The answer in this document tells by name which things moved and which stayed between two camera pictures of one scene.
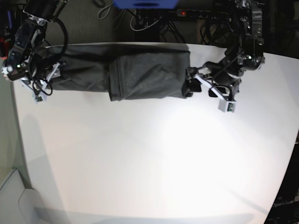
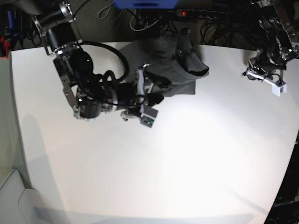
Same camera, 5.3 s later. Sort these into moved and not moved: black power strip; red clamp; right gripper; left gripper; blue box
Moved: right gripper; left gripper
Not moved: red clamp; black power strip; blue box
